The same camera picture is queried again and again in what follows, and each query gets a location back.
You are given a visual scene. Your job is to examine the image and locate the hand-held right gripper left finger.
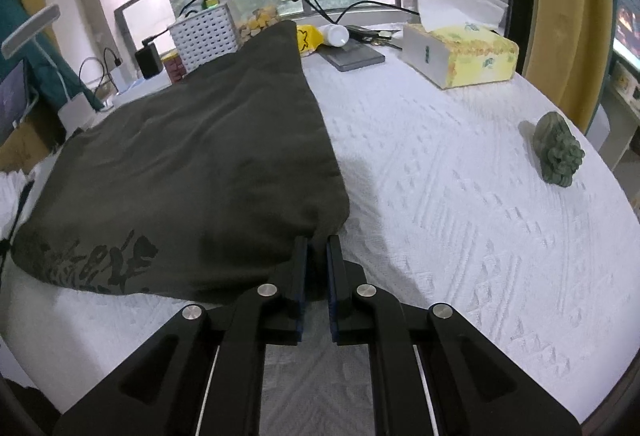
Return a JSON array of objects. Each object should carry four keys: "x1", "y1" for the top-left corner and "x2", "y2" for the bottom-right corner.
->
[{"x1": 52, "y1": 236, "x2": 308, "y2": 436}]

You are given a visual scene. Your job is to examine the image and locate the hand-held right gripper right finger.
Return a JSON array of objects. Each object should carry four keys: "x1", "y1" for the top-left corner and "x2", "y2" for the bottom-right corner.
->
[{"x1": 326, "y1": 235, "x2": 583, "y2": 436}]

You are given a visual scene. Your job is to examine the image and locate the dark olive garment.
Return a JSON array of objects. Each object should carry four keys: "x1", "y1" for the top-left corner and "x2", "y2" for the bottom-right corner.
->
[{"x1": 10, "y1": 20, "x2": 351, "y2": 304}]

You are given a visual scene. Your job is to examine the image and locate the yellow plastic bag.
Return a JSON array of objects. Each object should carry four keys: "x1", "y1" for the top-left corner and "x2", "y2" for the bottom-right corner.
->
[{"x1": 295, "y1": 24, "x2": 326, "y2": 57}]

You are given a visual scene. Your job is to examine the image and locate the small white bottle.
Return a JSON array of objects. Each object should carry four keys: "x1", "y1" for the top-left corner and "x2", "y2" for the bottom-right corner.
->
[{"x1": 317, "y1": 24, "x2": 350, "y2": 48}]

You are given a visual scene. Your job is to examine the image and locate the red can yellow lid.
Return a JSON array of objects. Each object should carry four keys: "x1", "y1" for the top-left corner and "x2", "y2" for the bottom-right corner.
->
[{"x1": 162, "y1": 50, "x2": 188, "y2": 84}]

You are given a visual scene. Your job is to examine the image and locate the bunch of keys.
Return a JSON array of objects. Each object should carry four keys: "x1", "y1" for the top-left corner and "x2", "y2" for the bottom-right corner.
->
[{"x1": 345, "y1": 24, "x2": 403, "y2": 50}]

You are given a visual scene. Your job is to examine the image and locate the white power strip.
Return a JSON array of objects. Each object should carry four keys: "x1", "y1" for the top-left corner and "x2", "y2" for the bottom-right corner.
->
[{"x1": 102, "y1": 75, "x2": 173, "y2": 109}]

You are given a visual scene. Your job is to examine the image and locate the green stone figurine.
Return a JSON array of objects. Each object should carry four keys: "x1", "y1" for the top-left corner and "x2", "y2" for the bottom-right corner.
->
[{"x1": 531, "y1": 112, "x2": 586, "y2": 189}]

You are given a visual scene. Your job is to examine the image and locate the yellow tissue box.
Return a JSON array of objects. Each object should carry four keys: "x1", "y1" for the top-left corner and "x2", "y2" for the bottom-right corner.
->
[{"x1": 401, "y1": 0, "x2": 519, "y2": 90}]

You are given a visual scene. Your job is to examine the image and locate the white perforated plastic basket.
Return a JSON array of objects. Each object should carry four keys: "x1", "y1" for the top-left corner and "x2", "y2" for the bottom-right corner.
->
[{"x1": 169, "y1": 4, "x2": 242, "y2": 71}]

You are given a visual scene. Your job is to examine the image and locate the black charger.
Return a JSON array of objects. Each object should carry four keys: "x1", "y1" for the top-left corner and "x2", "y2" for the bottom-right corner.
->
[{"x1": 135, "y1": 41, "x2": 163, "y2": 80}]

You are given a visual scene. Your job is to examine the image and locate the clear jar with yellow pieces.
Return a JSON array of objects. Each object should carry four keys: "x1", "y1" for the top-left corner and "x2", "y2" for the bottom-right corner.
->
[{"x1": 220, "y1": 0, "x2": 282, "y2": 50}]

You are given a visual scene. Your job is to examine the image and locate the brown cardboard box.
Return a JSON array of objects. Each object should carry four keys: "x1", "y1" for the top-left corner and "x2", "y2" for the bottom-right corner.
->
[{"x1": 0, "y1": 116, "x2": 66, "y2": 172}]

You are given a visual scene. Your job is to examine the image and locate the teal curtain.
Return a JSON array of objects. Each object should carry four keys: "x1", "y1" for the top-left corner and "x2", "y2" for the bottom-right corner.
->
[{"x1": 0, "y1": 0, "x2": 106, "y2": 112}]

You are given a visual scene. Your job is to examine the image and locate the white side cabinet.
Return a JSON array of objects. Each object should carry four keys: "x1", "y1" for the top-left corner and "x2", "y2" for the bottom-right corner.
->
[{"x1": 585, "y1": 66, "x2": 640, "y2": 167}]

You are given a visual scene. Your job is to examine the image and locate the yellow curtain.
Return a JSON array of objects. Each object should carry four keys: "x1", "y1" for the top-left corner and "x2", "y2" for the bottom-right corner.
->
[{"x1": 520, "y1": 0, "x2": 613, "y2": 129}]

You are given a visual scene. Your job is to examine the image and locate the white desk lamp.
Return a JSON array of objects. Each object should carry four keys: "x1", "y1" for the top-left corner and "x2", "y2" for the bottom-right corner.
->
[{"x1": 1, "y1": 5, "x2": 106, "y2": 134}]

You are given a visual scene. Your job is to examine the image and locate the computer monitor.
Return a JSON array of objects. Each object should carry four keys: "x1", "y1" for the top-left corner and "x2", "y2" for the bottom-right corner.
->
[{"x1": 612, "y1": 0, "x2": 640, "y2": 67}]

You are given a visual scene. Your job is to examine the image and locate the black cable of white charger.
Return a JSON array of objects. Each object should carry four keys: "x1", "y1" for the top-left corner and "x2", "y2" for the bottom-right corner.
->
[{"x1": 77, "y1": 47, "x2": 123, "y2": 92}]

